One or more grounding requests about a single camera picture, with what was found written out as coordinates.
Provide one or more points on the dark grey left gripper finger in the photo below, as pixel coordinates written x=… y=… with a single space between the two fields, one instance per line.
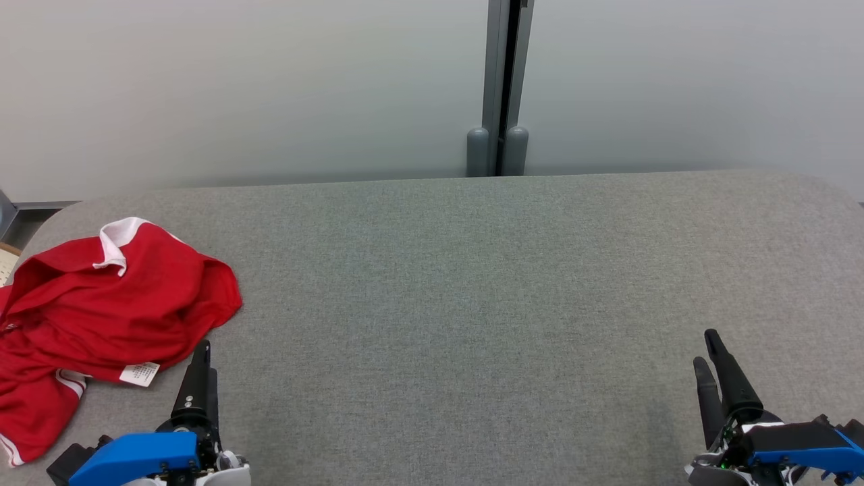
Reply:
x=194 y=388
x=214 y=405

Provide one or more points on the grey partition end post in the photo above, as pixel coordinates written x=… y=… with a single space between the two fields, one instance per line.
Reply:
x=7 y=212

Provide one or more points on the cream laundry basket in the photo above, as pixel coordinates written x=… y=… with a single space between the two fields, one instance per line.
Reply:
x=8 y=266

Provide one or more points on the blue right camera bracket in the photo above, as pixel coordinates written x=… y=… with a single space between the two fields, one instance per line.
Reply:
x=803 y=445

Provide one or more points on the red jersey shirt with number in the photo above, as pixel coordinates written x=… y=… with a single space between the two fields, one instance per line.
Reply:
x=34 y=418

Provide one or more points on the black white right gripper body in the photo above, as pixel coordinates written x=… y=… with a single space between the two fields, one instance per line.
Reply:
x=725 y=472

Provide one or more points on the blue left camera bracket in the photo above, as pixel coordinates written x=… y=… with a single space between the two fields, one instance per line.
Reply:
x=135 y=455

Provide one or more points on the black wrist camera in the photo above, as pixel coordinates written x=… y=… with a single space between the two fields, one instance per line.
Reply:
x=854 y=432
x=67 y=462

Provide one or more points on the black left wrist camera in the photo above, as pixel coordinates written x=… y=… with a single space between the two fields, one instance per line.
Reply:
x=67 y=462

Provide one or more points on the blue camera bracket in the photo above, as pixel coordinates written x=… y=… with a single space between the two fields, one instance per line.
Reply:
x=135 y=455
x=803 y=445

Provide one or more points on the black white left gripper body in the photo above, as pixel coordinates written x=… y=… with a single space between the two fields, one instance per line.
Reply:
x=219 y=469

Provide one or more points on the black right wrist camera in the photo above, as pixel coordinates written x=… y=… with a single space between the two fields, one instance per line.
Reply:
x=854 y=432

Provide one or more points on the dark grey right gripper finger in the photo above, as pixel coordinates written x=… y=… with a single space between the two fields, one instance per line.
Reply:
x=709 y=405
x=736 y=391

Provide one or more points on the red shorts with white stripes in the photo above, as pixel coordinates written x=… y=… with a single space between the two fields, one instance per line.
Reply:
x=135 y=304

